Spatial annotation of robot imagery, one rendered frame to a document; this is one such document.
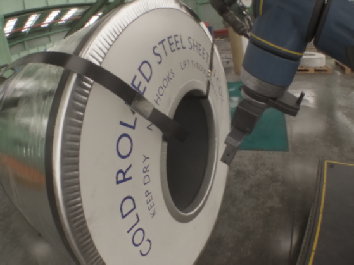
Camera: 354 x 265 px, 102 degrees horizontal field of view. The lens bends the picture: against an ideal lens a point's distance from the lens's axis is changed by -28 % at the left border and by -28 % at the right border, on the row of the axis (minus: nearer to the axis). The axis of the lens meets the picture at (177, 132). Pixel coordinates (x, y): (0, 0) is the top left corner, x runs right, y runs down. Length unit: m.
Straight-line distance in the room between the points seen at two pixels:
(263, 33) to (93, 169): 0.38
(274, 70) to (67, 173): 0.39
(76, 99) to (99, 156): 0.12
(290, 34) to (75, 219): 0.48
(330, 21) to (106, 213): 0.52
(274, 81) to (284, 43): 0.07
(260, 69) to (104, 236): 0.44
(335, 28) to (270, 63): 0.13
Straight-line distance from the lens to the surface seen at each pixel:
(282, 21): 0.34
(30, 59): 0.44
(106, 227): 0.44
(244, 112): 0.39
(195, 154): 1.08
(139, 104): 0.39
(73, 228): 0.39
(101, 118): 0.39
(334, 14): 0.33
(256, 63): 0.36
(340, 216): 1.18
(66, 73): 0.38
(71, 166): 0.35
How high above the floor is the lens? 1.22
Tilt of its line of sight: 26 degrees down
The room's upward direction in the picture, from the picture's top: 13 degrees counter-clockwise
